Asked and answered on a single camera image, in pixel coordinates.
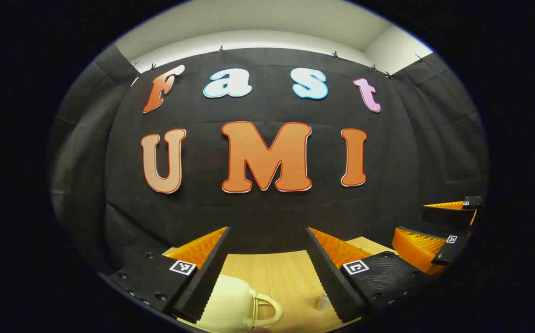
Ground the black backdrop cloth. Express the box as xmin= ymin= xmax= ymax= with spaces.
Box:
xmin=50 ymin=44 xmax=489 ymax=278

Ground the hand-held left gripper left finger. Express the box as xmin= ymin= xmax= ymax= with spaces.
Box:
xmin=99 ymin=226 xmax=231 ymax=324

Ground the pale yellow small suitcase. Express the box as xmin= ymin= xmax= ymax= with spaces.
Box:
xmin=177 ymin=274 xmax=283 ymax=333

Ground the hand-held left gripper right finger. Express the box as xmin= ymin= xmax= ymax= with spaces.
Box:
xmin=305 ymin=227 xmax=437 ymax=324

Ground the white pump bottle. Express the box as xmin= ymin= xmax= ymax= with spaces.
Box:
xmin=316 ymin=291 xmax=333 ymax=312

